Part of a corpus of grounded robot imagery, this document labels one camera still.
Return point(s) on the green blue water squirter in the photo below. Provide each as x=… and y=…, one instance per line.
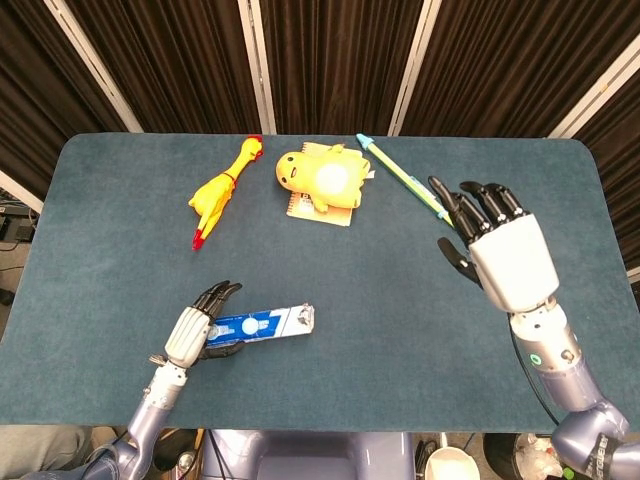
x=400, y=172

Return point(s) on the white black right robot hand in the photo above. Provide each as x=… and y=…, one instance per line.
x=515, y=260

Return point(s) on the yellow rubber chicken toy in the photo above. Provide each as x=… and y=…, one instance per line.
x=215, y=195

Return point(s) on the grey cloth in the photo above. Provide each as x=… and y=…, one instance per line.
x=40, y=450

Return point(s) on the purple silver right robot arm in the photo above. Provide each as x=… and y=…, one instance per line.
x=565, y=370

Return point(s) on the brown spiral notebook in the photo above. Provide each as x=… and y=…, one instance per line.
x=340, y=217

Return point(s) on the teal table cloth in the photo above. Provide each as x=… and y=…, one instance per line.
x=350, y=375

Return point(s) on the black floor device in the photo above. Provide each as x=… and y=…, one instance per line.
x=20, y=231

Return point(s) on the white round bowl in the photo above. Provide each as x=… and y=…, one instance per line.
x=452, y=462

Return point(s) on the black bag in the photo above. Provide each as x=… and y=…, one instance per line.
x=175, y=445

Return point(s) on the blue white toothpaste box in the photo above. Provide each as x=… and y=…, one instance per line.
x=270, y=325

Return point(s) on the yellow plush duck toy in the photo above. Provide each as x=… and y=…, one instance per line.
x=325, y=175

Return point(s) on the purple robot torso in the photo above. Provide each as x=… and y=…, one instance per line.
x=310, y=455

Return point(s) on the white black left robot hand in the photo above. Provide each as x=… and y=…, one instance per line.
x=187, y=335

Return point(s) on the dark brown pleated curtain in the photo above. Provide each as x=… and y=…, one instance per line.
x=340, y=60

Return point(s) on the purple silver left robot arm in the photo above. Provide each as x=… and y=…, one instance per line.
x=150, y=415

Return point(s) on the white partition frame post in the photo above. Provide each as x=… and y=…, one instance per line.
x=20, y=191
x=92, y=65
x=414, y=65
x=257, y=65
x=595, y=90

